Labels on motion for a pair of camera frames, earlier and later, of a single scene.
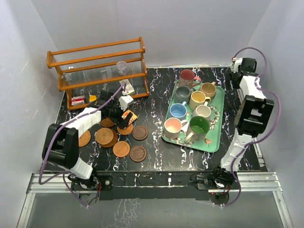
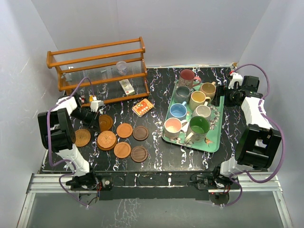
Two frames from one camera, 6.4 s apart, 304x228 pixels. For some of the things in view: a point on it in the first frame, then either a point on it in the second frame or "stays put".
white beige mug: x=203 y=110 stays put
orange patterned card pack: x=132 y=119 → x=142 y=107
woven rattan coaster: x=84 y=138 stays put
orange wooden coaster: x=121 y=148 stays put
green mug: x=197 y=129 stays put
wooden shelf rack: x=84 y=73 stays put
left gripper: x=115 y=103 → x=94 y=124
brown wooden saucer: x=114 y=141 → x=109 y=148
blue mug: x=178 y=110 stays put
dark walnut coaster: x=140 y=132 stays put
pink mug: x=172 y=128 stays put
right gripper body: x=232 y=76 → x=231 y=96
